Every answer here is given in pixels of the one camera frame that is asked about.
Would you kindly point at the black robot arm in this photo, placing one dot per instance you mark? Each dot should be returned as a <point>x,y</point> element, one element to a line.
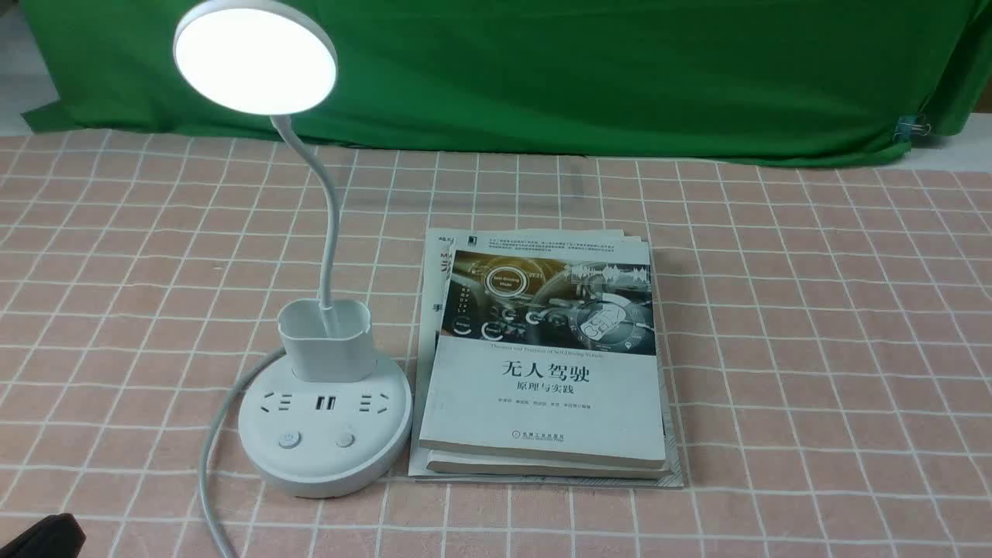
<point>53,536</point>

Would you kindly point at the white desk lamp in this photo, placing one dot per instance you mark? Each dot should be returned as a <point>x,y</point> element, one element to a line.
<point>328,413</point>

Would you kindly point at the top self-driving textbook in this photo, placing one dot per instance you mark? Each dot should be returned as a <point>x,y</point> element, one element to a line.
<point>542,372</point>

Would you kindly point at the bottom book in stack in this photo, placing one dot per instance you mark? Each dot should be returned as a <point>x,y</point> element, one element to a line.
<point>467,468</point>

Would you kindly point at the pink checkered tablecloth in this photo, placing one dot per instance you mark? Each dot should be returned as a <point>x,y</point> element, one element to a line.
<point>825,334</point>

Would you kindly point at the green backdrop cloth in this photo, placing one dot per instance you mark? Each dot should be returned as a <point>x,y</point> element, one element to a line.
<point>779,83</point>

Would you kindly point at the blue binder clip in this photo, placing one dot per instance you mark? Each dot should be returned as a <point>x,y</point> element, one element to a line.
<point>911,127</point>

